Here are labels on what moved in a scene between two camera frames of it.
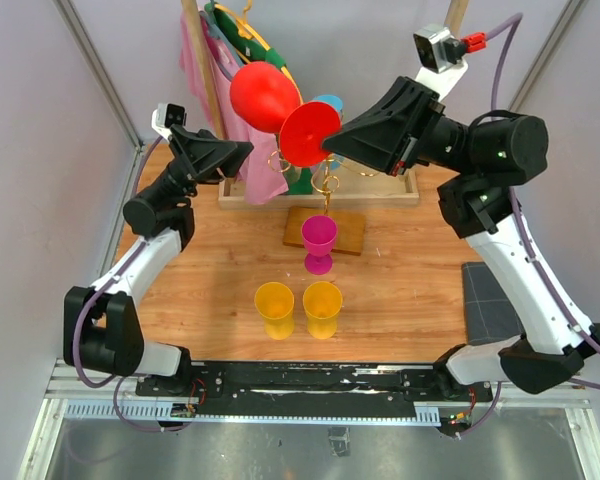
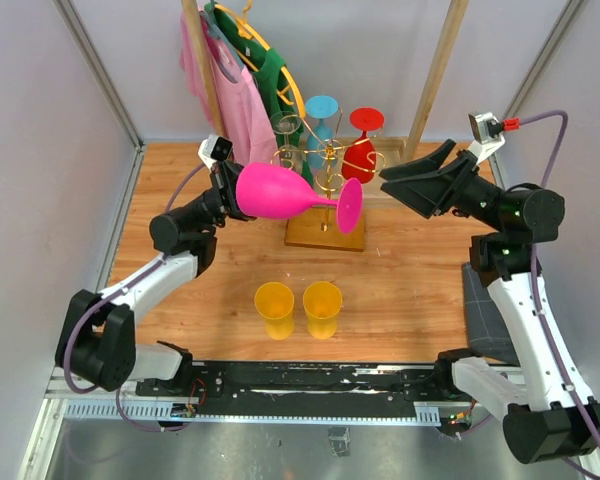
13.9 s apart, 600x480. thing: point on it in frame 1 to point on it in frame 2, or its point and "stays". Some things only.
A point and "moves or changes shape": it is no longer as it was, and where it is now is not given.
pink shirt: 249,153 stays
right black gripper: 376,139 to 432,192
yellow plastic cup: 322,301 stays
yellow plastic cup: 275,303 stays
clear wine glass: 291,173 to 286,123
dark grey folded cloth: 490,312 stays
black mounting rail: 313,387 stays
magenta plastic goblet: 319,235 to 273,191
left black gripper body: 184,156 to 226,189
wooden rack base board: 350,226 stays
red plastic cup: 267,99 moves or changes shape
